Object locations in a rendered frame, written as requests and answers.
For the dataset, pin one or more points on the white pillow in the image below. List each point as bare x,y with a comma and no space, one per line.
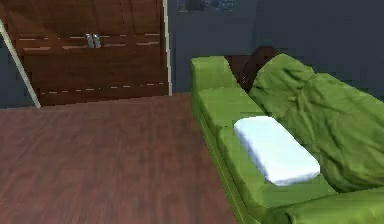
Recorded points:
276,150

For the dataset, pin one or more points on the brown wooden door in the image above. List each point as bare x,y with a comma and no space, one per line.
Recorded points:
90,63

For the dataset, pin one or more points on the green sofa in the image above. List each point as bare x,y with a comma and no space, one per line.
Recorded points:
310,110

